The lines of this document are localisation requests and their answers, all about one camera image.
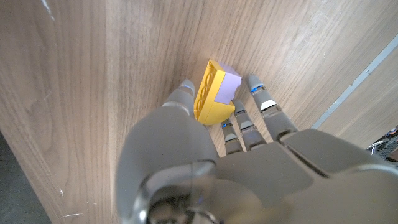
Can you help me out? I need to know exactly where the yellow and purple lego block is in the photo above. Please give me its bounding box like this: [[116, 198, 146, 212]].
[[193, 58, 243, 126]]

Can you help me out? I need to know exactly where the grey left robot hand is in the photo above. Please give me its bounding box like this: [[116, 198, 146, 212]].
[[115, 73, 398, 224]]

